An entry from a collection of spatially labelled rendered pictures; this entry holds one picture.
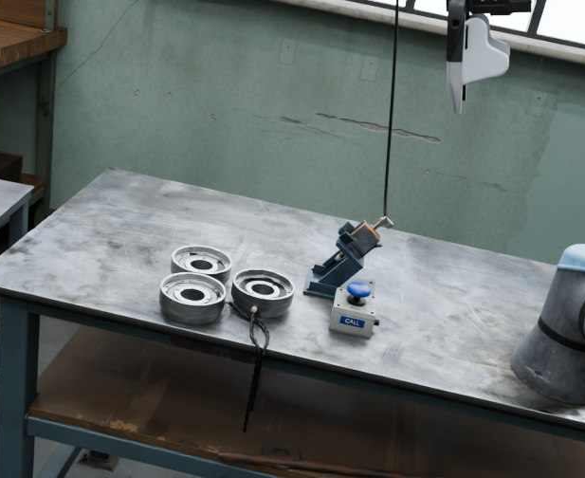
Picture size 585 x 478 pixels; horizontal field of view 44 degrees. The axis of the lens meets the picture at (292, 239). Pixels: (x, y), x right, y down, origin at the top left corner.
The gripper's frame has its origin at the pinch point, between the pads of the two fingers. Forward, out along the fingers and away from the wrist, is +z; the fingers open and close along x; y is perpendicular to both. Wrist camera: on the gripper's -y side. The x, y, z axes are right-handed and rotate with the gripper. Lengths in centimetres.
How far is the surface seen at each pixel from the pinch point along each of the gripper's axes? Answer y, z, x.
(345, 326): -18, 43, 24
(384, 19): -37, 9, 178
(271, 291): -31, 39, 27
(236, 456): -35, 64, 14
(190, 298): -42, 37, 19
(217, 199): -56, 36, 64
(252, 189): -90, 73, 180
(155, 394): -54, 62, 25
